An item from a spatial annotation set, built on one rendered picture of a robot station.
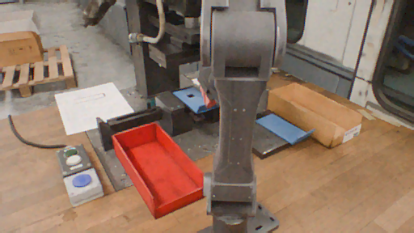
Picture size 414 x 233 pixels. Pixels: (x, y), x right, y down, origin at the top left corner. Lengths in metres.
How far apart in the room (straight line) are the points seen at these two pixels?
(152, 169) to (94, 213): 0.17
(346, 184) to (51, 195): 0.66
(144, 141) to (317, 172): 0.44
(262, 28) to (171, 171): 0.48
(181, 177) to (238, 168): 0.27
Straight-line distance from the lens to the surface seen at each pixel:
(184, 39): 0.77
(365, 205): 0.73
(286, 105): 0.92
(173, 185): 0.69
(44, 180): 0.80
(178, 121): 0.83
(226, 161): 0.45
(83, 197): 0.70
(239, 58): 0.33
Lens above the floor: 1.38
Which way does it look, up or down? 31 degrees down
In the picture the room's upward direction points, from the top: straight up
